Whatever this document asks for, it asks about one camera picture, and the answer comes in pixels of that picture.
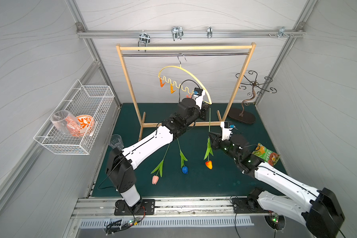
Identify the wooden clothes rack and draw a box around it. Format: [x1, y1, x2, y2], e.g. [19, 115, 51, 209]
[116, 42, 256, 140]

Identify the metal bracket right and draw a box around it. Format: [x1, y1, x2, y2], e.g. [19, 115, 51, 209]
[267, 27, 295, 39]

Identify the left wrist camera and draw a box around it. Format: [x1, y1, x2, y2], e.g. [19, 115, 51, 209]
[192, 87, 203, 109]

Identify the metal hook left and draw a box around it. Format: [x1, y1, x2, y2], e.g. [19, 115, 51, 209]
[138, 32, 151, 47]

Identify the pink artificial tulip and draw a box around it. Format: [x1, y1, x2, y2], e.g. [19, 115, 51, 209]
[151, 144, 170, 185]

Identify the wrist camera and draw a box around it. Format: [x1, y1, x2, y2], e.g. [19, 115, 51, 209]
[220, 122, 235, 141]
[192, 87, 203, 109]

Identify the orange white patterned bowl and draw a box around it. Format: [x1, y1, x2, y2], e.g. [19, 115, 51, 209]
[72, 115, 95, 137]

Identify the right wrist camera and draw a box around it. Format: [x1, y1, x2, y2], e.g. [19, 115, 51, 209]
[220, 122, 235, 141]

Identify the yellow clip hanger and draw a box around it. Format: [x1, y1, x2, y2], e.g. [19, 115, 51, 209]
[158, 54, 213, 105]

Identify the orange clothespin middle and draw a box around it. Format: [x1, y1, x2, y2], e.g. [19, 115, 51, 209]
[170, 84, 176, 94]

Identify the clear glass pitcher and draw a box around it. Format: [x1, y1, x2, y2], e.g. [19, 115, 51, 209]
[50, 110, 80, 136]

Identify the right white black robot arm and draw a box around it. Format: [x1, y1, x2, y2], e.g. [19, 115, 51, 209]
[209, 132, 345, 238]

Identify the white wire basket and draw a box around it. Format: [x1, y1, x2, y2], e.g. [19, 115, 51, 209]
[34, 80, 114, 155]

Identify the dark metal jewelry stand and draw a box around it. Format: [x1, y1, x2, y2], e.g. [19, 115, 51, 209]
[228, 70, 277, 125]

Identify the aluminium top rail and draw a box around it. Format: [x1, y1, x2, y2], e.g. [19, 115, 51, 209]
[75, 22, 306, 40]

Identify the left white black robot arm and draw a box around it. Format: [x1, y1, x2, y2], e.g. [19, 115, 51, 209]
[106, 97, 210, 209]

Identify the metal hook small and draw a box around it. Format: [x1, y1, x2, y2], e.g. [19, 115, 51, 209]
[207, 26, 213, 39]

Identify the green snack bag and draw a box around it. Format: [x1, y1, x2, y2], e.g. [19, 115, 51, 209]
[252, 143, 281, 166]

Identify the green table mat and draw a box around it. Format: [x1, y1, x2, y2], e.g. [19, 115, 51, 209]
[91, 103, 289, 197]

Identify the orange artificial tulip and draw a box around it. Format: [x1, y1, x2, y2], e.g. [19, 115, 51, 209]
[203, 107, 214, 170]

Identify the orange clothespin end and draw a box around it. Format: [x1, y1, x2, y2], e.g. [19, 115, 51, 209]
[159, 78, 165, 87]

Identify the clear drinking glass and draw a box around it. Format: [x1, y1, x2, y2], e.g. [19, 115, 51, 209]
[109, 134, 124, 151]

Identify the metal hook middle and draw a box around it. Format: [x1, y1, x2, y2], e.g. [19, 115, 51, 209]
[171, 26, 183, 41]

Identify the blue artificial tulip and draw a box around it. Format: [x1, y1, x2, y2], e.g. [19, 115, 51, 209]
[177, 140, 188, 174]

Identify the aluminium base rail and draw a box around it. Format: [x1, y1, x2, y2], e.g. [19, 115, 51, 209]
[71, 195, 316, 216]

